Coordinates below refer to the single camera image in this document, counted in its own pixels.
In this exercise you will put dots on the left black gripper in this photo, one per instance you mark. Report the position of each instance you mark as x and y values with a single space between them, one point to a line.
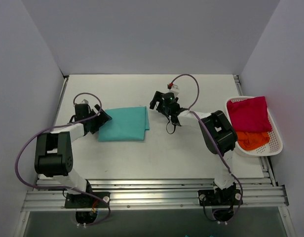
98 118

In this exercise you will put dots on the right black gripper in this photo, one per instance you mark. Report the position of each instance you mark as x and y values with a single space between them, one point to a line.
160 103

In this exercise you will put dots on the teal t-shirt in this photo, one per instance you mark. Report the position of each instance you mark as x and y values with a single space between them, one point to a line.
127 124

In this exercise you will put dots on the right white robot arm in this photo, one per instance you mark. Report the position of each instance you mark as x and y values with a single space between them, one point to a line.
217 132

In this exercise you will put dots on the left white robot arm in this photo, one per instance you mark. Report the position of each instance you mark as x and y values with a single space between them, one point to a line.
54 154

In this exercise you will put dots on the magenta t-shirt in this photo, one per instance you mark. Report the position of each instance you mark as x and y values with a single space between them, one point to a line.
249 115

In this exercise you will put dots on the orange t-shirt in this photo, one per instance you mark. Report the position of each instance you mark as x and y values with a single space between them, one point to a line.
250 141

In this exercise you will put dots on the white plastic basket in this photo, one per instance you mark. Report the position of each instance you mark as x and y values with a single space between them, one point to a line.
273 147

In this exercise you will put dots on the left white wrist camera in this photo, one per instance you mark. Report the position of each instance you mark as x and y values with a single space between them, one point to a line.
84 101

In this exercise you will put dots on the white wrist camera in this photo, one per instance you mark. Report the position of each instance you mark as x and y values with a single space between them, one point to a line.
172 88
84 101

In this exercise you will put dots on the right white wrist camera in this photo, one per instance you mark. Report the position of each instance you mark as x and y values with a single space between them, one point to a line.
172 88

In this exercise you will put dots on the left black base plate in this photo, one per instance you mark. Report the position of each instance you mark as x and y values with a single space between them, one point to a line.
84 201

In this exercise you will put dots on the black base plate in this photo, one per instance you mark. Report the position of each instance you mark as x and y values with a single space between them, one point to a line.
219 197
84 201

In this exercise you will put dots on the aluminium frame rail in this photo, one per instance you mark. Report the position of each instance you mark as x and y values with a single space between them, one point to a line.
160 194

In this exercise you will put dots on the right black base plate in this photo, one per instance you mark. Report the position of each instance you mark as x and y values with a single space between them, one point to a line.
219 197

